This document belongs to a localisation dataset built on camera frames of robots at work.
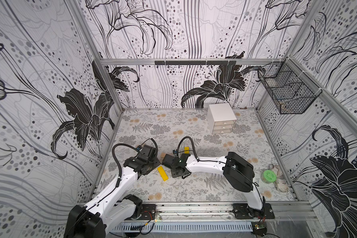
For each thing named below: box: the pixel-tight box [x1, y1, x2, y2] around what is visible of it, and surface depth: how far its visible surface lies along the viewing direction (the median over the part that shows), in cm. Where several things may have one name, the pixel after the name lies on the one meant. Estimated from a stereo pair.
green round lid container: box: [260, 169, 278, 184], surface depth 82 cm
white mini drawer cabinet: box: [207, 102, 238, 135], surface depth 100 cm
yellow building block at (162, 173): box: [157, 165, 170, 182], surface depth 86 cm
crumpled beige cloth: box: [270, 164, 291, 193], surface depth 81 cm
